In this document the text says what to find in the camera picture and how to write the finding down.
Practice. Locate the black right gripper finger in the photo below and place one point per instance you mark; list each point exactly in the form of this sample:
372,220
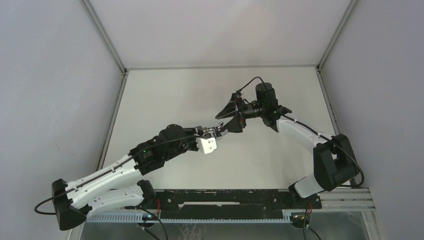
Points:
230,109
235,125

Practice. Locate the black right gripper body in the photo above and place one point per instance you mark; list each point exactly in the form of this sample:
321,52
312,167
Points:
239,103

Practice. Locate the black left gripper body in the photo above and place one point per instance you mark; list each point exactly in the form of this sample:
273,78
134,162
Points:
192,132

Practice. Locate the chrome water faucet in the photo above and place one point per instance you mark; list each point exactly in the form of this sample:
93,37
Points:
219,131

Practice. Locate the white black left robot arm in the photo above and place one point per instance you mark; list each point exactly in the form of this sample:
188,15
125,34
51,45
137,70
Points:
121,184

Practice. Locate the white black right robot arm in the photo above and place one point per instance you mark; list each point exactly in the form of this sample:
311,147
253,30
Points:
333,158

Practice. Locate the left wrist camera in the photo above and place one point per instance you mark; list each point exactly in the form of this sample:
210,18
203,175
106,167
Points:
207,145

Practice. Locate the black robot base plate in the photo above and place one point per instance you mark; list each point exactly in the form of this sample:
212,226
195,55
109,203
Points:
226,204

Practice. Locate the aluminium frame rail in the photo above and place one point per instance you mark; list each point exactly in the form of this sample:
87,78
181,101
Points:
347,200

